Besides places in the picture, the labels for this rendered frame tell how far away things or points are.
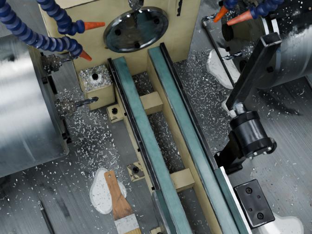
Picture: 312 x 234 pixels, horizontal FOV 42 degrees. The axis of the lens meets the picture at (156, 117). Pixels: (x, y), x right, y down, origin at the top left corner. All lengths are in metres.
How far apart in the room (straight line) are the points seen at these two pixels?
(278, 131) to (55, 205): 0.58
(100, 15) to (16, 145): 0.30
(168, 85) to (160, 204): 0.28
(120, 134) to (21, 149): 0.36
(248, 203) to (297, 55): 0.35
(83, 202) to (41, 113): 0.35
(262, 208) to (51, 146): 0.49
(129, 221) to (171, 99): 0.30
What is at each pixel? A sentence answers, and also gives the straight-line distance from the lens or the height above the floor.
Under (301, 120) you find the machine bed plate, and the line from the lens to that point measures 1.11.
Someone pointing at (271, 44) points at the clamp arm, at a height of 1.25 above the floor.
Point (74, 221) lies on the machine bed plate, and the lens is 0.98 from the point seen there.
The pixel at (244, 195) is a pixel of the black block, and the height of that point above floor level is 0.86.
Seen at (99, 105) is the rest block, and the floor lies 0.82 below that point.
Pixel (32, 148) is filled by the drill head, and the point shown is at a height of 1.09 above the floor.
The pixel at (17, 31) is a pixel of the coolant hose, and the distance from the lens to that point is 0.59.
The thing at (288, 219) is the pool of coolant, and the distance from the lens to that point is 1.03.
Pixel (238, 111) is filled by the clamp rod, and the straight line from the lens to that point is 0.82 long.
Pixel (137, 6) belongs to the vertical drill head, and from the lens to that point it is 0.62.
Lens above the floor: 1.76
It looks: 68 degrees down
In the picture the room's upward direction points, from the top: 7 degrees clockwise
